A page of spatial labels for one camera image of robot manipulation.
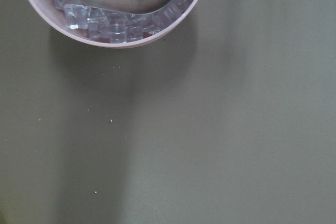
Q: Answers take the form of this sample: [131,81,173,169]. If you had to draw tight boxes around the ice cubes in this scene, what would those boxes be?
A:
[53,0,192,44]

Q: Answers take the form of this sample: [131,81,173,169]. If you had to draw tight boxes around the pink bowl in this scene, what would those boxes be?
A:
[29,0,198,49]

